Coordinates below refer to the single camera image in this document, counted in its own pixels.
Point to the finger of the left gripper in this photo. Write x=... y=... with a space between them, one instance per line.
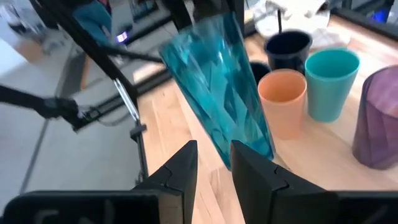
x=217 y=6
x=180 y=14

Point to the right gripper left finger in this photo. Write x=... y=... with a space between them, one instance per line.
x=178 y=186

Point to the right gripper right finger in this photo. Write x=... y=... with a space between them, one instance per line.
x=255 y=186

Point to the teal faceted plastic tumbler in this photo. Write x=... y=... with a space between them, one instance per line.
x=214 y=87

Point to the peach orange plastic cup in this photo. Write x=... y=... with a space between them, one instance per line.
x=281 y=105

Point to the green plastic cup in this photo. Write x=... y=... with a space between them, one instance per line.
x=329 y=90

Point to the purple faceted plastic tumbler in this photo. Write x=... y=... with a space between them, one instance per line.
x=379 y=124

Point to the black smartphone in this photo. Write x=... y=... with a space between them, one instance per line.
x=122 y=36

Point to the white cloth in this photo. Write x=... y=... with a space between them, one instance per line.
x=292 y=15

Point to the person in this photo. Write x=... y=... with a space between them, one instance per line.
x=93 y=21

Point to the black computer tower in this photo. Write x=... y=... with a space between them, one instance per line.
x=381 y=15

